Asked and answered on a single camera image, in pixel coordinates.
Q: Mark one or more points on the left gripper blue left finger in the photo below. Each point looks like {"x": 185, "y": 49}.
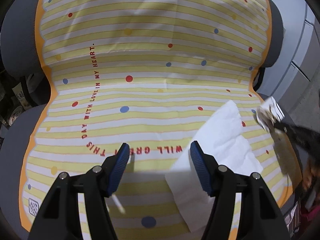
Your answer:
{"x": 120, "y": 162}

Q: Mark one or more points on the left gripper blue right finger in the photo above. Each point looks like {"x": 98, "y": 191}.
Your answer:
{"x": 204, "y": 166}

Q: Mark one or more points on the white printed wrapper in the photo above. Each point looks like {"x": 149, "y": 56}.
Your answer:
{"x": 268, "y": 113}

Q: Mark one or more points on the person's right hand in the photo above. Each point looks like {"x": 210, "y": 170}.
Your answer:
{"x": 311, "y": 171}

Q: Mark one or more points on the white cotton swab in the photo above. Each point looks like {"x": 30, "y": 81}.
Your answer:
{"x": 118, "y": 204}

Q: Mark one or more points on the yellow striped dotted cloth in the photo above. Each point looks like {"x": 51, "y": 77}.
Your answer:
{"x": 149, "y": 73}

